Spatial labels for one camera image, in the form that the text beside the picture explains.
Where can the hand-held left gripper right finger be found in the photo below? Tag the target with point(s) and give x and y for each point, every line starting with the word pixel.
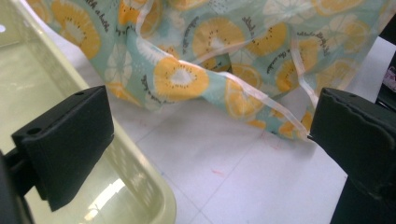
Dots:
pixel 367 149

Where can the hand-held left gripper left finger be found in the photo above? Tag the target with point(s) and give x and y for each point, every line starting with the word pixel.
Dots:
pixel 65 146

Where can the cream plastic basket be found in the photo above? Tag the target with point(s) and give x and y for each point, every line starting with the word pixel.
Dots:
pixel 28 77

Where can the fruit print tote bag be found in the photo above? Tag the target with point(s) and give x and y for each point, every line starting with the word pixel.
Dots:
pixel 218 56

